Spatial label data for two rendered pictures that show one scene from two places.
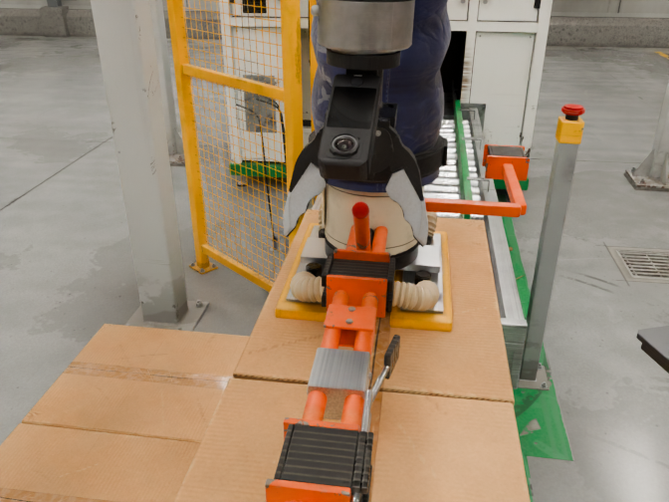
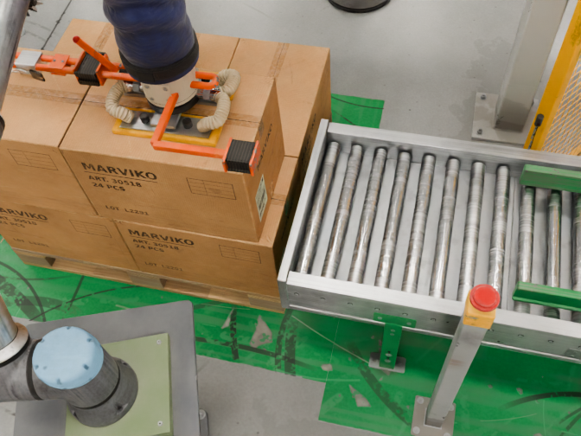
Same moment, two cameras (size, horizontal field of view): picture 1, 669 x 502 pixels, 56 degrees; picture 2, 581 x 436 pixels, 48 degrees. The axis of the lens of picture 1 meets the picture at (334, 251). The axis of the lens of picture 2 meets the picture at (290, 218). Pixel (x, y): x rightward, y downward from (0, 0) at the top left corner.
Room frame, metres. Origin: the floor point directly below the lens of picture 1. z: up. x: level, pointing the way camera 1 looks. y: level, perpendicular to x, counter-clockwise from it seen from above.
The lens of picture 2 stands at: (1.60, -1.45, 2.47)
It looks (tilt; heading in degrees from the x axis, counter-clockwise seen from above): 57 degrees down; 101
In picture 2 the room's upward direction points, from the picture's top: 7 degrees counter-clockwise
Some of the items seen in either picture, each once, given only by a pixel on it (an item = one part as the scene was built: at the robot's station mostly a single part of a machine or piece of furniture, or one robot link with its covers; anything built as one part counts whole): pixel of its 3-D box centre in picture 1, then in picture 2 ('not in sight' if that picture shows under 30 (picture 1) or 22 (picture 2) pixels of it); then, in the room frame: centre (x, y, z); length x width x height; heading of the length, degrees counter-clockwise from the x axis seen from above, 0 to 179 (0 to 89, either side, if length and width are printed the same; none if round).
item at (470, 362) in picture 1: (380, 368); (182, 150); (0.99, -0.09, 0.75); 0.60 x 0.40 x 0.40; 172
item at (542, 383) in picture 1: (527, 374); (433, 418); (1.91, -0.74, 0.01); 0.15 x 0.15 x 0.03; 82
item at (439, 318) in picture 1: (422, 266); (167, 123); (1.00, -0.16, 0.97); 0.34 x 0.10 x 0.05; 172
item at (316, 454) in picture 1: (315, 472); not in sight; (0.42, 0.02, 1.07); 0.08 x 0.07 x 0.05; 172
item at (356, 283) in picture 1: (358, 282); (92, 67); (0.77, -0.03, 1.07); 0.10 x 0.08 x 0.06; 82
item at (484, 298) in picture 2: (572, 113); (483, 299); (1.91, -0.74, 1.02); 0.07 x 0.07 x 0.04
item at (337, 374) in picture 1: (339, 383); (30, 62); (0.55, -0.01, 1.06); 0.07 x 0.07 x 0.04; 82
